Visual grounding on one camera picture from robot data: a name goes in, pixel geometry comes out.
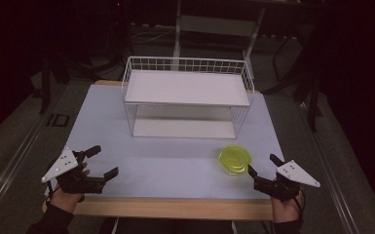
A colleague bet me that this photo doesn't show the black metal stand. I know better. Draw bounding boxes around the black metal stand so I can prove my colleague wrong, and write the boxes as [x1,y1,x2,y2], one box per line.
[38,55,71,115]
[262,32,322,133]

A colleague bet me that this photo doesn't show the metal floor rail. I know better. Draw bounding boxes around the metal floor rail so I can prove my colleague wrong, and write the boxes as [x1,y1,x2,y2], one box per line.
[0,87,76,222]
[296,100,361,234]

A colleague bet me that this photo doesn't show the left hand-held gripper cable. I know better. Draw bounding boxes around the left hand-held gripper cable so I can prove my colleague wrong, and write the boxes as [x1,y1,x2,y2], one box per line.
[45,180,61,200]

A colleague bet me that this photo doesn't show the person's right hand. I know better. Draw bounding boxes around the person's right hand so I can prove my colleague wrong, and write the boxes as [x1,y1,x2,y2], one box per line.
[271,190,305,224]

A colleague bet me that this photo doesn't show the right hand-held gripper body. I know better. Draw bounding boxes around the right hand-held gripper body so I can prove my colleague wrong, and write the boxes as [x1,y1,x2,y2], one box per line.
[253,159,321,202]

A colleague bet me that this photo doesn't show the person's left hand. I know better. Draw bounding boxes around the person's left hand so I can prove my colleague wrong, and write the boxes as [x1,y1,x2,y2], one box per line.
[47,162,92,214]

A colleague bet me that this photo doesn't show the black floor plate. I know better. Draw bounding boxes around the black floor plate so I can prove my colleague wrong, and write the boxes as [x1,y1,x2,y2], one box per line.
[47,113,71,128]

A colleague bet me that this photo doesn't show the white floor cable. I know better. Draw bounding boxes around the white floor cable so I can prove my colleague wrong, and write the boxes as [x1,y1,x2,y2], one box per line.
[130,27,176,45]

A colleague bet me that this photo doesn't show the white wire shelf rack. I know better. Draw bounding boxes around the white wire shelf rack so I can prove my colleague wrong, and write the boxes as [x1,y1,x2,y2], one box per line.
[121,56,256,140]

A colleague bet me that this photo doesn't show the hand-held gripper cable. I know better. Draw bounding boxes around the hand-held gripper cable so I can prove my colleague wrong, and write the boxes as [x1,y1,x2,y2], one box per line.
[291,186,307,222]
[45,180,61,200]

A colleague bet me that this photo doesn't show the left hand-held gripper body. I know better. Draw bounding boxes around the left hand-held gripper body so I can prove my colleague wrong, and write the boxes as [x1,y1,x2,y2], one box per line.
[41,146,107,195]

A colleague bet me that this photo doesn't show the pale blue table mat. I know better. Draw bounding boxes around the pale blue table mat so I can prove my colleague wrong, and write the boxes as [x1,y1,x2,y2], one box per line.
[47,84,285,200]

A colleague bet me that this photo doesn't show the yellow-green plastic bowl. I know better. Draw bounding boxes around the yellow-green plastic bowl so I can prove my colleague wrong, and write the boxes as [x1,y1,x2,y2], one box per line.
[217,144,253,176]

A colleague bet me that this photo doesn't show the right hand-held gripper cable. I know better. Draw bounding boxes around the right hand-held gripper cable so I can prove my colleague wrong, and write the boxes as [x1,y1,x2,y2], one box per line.
[291,186,307,222]

